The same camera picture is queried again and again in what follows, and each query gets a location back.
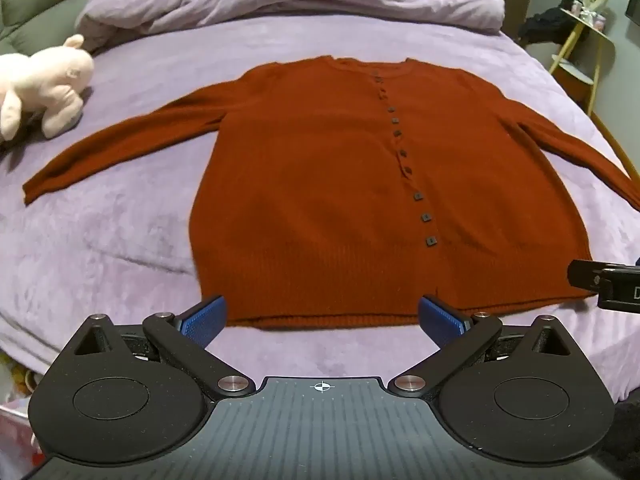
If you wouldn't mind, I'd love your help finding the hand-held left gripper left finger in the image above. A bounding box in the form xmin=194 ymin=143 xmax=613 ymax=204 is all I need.
xmin=74 ymin=296 xmax=256 ymax=400

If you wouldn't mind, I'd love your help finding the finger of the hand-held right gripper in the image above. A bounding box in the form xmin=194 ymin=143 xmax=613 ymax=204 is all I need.
xmin=567 ymin=259 xmax=640 ymax=295

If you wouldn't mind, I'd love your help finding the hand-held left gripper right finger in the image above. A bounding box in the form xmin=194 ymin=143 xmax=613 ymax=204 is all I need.
xmin=388 ymin=296 xmax=572 ymax=400

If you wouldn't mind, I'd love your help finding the red buttoned knit cardigan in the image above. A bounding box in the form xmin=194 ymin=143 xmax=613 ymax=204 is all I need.
xmin=22 ymin=55 xmax=640 ymax=331

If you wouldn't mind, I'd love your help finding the dark clothes heap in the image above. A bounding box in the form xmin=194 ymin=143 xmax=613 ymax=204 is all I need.
xmin=519 ymin=4 xmax=577 ymax=47

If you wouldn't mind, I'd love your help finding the lilac bed sheet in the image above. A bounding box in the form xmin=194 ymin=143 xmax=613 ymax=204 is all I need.
xmin=0 ymin=12 xmax=640 ymax=406

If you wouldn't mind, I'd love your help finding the colourful bag pile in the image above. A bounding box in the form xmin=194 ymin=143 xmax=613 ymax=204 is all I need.
xmin=0 ymin=352 xmax=47 ymax=466

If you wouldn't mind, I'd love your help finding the yellow side table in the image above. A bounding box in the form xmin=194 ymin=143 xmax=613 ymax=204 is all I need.
xmin=549 ymin=7 xmax=617 ymax=117

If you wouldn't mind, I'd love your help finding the pink plush toy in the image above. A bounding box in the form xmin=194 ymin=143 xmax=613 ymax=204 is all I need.
xmin=0 ymin=34 xmax=96 ymax=143

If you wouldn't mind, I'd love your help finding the green cushion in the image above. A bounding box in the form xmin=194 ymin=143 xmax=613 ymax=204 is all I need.
xmin=0 ymin=0 xmax=117 ymax=57

